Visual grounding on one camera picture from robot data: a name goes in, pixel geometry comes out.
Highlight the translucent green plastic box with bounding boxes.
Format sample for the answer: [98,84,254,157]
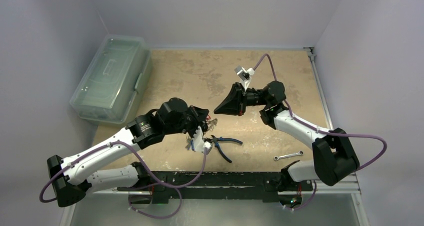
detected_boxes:
[70,35,153,125]

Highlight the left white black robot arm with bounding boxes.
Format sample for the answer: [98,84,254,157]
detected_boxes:
[39,98,211,208]

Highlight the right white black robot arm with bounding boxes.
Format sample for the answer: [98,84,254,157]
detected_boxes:
[214,80,360,190]

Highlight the small silver wrench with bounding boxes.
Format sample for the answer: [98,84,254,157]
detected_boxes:
[273,151,304,161]

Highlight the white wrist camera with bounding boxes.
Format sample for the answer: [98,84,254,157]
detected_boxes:
[191,126,212,154]
[234,66,255,91]

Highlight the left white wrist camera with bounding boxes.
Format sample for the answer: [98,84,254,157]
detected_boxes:
[191,126,212,154]

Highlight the aluminium frame rail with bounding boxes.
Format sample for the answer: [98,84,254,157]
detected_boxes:
[61,172,369,226]

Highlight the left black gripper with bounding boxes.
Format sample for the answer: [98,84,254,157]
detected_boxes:
[164,105,210,140]

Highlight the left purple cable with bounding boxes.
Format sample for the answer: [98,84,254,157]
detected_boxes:
[39,140,209,219]

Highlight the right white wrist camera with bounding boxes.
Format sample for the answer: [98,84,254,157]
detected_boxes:
[234,66,255,91]

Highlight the blue handled pliers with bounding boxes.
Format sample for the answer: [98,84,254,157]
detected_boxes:
[206,135,243,164]

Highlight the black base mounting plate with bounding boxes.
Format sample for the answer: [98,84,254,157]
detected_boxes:
[117,171,313,204]

